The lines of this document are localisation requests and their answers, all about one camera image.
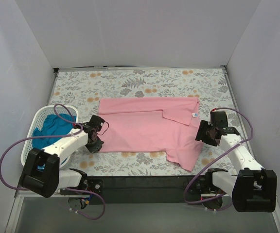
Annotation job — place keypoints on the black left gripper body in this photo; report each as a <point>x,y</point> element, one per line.
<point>95,145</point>

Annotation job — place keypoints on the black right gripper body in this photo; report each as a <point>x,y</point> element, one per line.
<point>201,134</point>

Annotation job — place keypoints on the pink t shirt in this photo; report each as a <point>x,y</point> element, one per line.
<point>153,124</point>

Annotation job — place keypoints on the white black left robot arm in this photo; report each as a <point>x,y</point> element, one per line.
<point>42,171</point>

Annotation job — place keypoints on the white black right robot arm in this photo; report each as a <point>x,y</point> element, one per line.
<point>254,188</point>

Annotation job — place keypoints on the floral patterned table cloth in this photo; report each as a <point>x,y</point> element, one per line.
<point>83,89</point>

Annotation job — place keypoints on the blue t shirt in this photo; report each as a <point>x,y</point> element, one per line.
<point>52,125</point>

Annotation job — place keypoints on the white plastic laundry basket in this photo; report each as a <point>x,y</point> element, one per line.
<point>68,112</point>

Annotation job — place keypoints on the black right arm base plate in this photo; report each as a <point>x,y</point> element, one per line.
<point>202,186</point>

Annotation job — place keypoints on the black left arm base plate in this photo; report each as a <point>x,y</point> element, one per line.
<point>91,185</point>

